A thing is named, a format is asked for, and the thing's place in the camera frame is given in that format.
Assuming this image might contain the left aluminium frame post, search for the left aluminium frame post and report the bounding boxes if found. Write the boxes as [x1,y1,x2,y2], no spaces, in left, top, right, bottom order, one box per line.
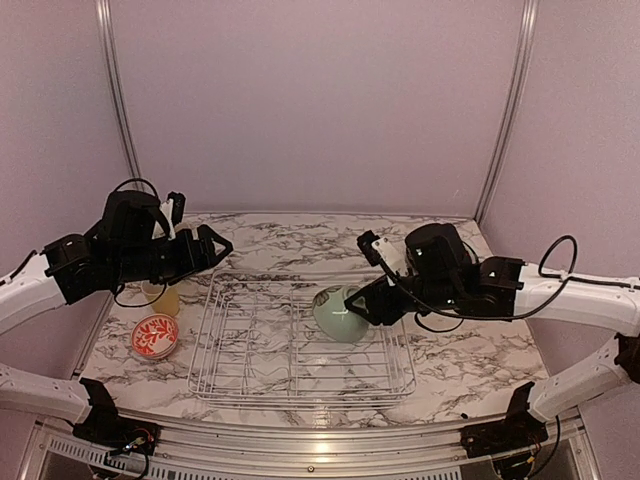
[95,0,143,178]

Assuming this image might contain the white wire dish rack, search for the white wire dish rack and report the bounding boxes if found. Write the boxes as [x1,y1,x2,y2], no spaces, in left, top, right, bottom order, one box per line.
[188,270,417,409]

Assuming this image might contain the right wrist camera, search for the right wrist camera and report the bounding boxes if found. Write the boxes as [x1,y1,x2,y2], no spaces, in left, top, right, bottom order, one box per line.
[357,230,408,276]

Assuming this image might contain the aluminium front table rail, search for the aluminium front table rail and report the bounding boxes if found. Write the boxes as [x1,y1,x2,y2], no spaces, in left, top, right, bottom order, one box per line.
[29,407,601,480]

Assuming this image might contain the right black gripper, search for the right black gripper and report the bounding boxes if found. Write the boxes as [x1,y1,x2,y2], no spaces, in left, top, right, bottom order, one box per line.
[344,274,461,326]

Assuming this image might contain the right aluminium frame post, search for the right aluminium frame post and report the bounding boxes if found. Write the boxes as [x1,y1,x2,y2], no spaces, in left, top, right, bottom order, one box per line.
[474,0,540,225]

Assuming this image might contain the aluminium frame post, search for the aluminium frame post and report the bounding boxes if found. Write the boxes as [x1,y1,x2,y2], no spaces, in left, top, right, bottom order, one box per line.
[474,0,540,225]
[95,0,143,178]

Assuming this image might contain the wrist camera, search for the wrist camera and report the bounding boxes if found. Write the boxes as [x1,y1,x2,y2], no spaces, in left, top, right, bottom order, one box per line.
[161,191,186,239]
[357,230,408,276]

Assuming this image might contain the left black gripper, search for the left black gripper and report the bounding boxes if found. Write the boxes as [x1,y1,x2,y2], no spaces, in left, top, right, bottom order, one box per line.
[111,223,233,286]

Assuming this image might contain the pale green ceramic bowl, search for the pale green ceramic bowl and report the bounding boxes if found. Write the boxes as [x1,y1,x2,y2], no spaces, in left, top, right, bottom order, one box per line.
[311,285,369,343]

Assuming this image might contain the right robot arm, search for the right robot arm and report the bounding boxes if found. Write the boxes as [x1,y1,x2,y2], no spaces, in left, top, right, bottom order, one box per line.
[344,223,639,448]

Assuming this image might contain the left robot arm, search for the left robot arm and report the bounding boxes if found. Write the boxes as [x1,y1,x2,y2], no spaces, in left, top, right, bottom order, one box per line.
[1,180,233,445]

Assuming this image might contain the white red patterned teacup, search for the white red patterned teacup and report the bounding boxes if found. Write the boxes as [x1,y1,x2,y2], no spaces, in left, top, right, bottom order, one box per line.
[131,314,179,360]

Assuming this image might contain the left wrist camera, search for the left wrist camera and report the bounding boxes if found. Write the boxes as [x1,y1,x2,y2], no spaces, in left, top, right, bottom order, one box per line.
[161,191,186,239]

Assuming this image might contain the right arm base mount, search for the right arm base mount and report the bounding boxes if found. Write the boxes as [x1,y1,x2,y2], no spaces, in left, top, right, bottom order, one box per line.
[460,382,549,458]

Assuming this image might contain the yellow ceramic cup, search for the yellow ceramic cup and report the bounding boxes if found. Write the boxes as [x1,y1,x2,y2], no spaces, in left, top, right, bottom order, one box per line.
[141,281,180,317]

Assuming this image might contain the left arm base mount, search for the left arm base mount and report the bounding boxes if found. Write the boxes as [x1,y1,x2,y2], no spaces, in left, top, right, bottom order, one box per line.
[73,378,160,456]

